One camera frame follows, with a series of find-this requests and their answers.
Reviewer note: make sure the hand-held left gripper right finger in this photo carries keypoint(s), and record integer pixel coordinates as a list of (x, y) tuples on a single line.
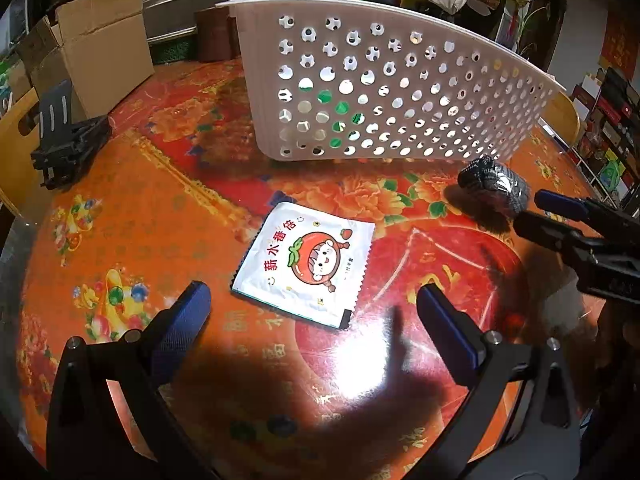
[(447, 332)]

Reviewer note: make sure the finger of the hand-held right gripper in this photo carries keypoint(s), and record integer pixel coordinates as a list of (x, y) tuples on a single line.
[(545, 230), (560, 202)]

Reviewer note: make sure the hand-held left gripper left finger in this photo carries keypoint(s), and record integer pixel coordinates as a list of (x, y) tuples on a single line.
[(182, 325)]

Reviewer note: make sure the black shiny packet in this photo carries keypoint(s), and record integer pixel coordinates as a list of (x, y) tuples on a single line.
[(492, 182)]

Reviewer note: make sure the white cartoon print packet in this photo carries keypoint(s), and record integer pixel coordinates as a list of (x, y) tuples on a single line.
[(300, 270)]

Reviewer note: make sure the green foil packet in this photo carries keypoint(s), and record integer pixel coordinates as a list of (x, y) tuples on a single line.
[(325, 96)]

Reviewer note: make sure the white perforated plastic basket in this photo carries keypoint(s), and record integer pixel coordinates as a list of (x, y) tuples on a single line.
[(350, 10)]

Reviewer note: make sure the shelf of boxes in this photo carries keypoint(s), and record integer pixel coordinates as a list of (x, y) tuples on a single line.
[(610, 130)]

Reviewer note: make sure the red printed tablecloth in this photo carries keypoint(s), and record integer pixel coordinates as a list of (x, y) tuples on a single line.
[(150, 220)]

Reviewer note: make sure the black phone stand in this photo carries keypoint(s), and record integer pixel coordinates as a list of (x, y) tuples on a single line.
[(70, 145)]

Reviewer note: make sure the green mesh basket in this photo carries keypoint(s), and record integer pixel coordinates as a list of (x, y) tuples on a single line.
[(172, 51)]

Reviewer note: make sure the cardboard box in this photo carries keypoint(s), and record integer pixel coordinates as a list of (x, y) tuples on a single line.
[(100, 50)]

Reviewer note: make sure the brown canister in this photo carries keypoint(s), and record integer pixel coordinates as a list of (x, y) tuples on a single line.
[(215, 35)]

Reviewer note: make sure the red wall poster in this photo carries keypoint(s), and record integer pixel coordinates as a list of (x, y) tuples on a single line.
[(620, 40)]

